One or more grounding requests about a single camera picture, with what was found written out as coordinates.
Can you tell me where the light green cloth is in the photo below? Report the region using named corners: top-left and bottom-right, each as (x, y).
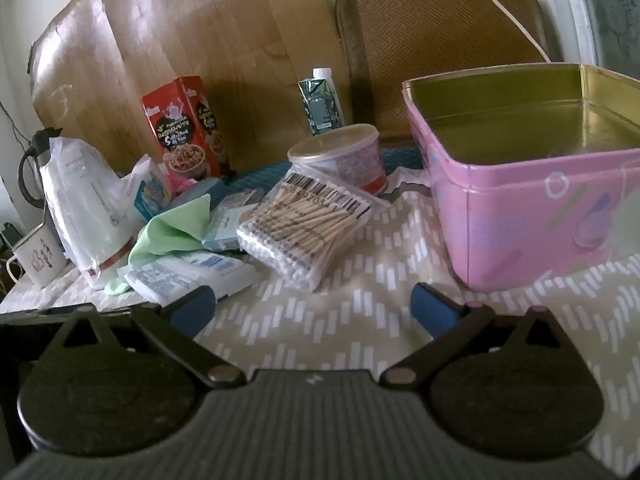
top-left (105, 194), bottom-right (213, 296)

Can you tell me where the black kettle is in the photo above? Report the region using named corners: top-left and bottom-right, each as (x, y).
top-left (18, 127), bottom-right (63, 209)

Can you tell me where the white plastic bag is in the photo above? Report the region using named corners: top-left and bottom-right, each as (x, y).
top-left (39, 136), bottom-right (166, 291)

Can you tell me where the pink tin box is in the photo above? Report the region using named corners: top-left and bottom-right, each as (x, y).
top-left (401, 62), bottom-right (640, 292)

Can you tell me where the beige patterned tablecloth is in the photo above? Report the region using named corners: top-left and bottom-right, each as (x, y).
top-left (0, 165), bottom-right (640, 476)

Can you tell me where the green drink carton white cap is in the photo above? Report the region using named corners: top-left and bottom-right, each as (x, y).
top-left (298, 67), bottom-right (346, 137)

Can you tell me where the red snack box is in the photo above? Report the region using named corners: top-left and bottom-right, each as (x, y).
top-left (141, 76), bottom-right (232, 183)

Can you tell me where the white tissue packet blue label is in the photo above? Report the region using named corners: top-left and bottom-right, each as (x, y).
top-left (124, 252), bottom-right (262, 307)

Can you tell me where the wooden board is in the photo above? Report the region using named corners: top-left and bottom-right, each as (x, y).
top-left (27, 0), bottom-right (353, 176)

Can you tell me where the round tub with beige lid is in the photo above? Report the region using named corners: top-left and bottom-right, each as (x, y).
top-left (287, 123), bottom-right (388, 197)

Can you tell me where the blue printed packet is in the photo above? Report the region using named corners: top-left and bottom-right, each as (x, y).
top-left (132, 176), bottom-right (173, 223)

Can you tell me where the pink soft item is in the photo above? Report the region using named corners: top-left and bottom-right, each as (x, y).
top-left (165, 167), bottom-right (193, 195)

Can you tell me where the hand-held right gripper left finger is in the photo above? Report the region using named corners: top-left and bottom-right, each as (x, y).
top-left (61, 285), bottom-right (247, 389)

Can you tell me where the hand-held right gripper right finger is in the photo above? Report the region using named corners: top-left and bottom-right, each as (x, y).
top-left (380, 282), bottom-right (569, 389)

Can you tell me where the white cable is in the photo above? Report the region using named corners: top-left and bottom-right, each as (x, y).
top-left (460, 0), bottom-right (551, 64)

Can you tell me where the white window frame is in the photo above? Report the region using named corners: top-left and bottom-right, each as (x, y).
top-left (529, 0), bottom-right (640, 81)

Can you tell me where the blue soft pack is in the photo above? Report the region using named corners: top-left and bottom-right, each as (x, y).
top-left (167, 177), bottom-right (228, 209)

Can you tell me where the cotton swab pack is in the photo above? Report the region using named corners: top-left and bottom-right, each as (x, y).
top-left (236, 170), bottom-right (391, 293)

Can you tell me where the white enamel mug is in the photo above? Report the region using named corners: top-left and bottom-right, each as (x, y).
top-left (6, 225), bottom-right (68, 288)

